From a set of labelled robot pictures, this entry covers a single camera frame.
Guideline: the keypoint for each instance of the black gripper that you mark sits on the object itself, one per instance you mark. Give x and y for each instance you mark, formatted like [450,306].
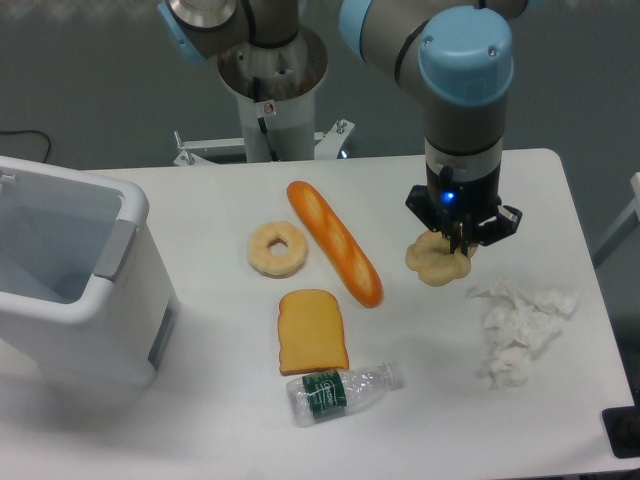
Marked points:
[460,199]

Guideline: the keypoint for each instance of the pale twisted round bread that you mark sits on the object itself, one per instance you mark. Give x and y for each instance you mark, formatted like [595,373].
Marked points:
[430,257]

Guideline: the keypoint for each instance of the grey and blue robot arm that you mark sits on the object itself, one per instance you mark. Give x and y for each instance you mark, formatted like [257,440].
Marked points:
[453,57]

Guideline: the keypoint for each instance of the white trash can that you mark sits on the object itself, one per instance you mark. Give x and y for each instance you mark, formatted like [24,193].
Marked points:
[83,285]

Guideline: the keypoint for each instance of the long orange baguette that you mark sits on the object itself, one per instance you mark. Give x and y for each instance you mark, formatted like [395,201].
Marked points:
[346,256]

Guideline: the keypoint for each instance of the crumpled white tissue paper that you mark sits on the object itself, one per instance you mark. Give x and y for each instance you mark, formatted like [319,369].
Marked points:
[519,326]

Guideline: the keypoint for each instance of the white furniture piece at right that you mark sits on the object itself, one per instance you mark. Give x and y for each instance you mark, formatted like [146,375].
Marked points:
[622,226]

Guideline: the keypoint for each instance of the orange toast slice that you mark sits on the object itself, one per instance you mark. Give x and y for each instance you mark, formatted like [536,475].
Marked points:
[311,333]

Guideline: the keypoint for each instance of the crushed clear plastic bottle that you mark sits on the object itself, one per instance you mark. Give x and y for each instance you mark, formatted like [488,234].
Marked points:
[319,397]

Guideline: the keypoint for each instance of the black device at edge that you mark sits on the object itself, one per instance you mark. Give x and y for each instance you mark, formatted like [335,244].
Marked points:
[622,428]

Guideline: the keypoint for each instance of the white metal base frame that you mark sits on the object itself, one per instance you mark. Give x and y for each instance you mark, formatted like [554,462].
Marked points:
[263,148]

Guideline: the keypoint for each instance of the pale ring donut bread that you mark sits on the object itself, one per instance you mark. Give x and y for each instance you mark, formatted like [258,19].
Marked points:
[277,249]

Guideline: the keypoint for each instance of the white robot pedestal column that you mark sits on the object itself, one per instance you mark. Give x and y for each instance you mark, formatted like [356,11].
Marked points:
[275,87]

